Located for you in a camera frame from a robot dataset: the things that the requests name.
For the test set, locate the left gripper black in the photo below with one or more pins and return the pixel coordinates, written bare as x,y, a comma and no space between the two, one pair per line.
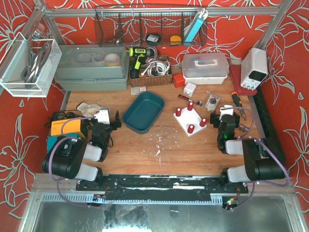
113,123

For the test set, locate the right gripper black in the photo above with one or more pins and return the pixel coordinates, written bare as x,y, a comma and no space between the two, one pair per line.
215,118

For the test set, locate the red spool spring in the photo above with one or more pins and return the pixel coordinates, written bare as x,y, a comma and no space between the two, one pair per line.
203,122

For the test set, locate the plastic bag with parts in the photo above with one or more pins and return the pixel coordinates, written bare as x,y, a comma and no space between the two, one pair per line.
212,102

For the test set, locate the red handled ratchet wrench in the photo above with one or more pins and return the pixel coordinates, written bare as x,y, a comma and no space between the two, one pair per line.
198,103

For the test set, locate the small red spring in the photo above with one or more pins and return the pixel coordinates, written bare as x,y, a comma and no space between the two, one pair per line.
190,106

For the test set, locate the large red spring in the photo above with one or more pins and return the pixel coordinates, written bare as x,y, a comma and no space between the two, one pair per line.
178,112

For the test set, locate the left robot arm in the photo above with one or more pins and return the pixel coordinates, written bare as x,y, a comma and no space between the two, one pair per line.
65,158

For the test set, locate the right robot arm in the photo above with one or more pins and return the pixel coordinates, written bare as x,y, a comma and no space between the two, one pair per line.
260,162

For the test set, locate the teal plastic tray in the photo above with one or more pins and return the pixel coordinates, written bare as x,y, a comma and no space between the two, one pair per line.
143,112

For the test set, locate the small metal parts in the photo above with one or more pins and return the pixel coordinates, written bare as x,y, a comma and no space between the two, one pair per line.
243,128

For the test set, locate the orange black screwdriver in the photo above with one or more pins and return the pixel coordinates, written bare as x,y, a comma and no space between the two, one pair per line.
238,103

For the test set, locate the white work glove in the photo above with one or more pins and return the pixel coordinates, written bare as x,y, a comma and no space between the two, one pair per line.
88,110

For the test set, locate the clear small label bag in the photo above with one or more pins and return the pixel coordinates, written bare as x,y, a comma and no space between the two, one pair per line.
137,90

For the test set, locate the white power plug adapter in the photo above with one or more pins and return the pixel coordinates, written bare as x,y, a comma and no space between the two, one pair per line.
189,89

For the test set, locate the orange power box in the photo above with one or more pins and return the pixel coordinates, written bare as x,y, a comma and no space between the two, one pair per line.
76,126

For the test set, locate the red small box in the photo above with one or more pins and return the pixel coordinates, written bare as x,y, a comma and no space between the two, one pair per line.
178,80

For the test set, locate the woven brown basket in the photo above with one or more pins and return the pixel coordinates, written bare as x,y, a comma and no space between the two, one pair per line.
151,81

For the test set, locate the grey plastic storage box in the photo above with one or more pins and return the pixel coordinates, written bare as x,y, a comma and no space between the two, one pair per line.
89,67

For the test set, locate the white power supply unit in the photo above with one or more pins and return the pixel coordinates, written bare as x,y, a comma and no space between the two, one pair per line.
253,69

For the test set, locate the teal power box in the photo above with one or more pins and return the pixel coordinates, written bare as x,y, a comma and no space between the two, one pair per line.
51,140

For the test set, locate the yellow tape measure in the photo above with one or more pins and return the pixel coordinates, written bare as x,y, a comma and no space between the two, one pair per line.
175,40

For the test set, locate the clear acrylic hanging box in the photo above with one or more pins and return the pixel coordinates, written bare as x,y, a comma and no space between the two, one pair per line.
30,70

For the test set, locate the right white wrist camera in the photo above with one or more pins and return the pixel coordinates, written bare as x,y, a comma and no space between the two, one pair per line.
226,110

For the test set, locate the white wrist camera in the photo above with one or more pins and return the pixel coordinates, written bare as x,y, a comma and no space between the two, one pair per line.
102,116
226,110

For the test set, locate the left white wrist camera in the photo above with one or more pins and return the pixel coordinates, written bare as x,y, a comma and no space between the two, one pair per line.
102,116

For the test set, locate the white peg base plate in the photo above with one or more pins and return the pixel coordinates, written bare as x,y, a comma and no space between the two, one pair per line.
187,118

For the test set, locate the white plastic case with handle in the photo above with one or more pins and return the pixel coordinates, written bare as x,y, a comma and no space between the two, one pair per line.
205,68

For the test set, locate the black cable duct strip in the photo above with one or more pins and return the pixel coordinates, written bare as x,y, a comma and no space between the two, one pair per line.
271,139

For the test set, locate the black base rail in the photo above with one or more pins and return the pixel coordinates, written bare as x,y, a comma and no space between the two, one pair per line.
167,188

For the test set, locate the green yellow cordless drill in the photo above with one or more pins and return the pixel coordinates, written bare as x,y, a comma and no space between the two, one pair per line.
140,55

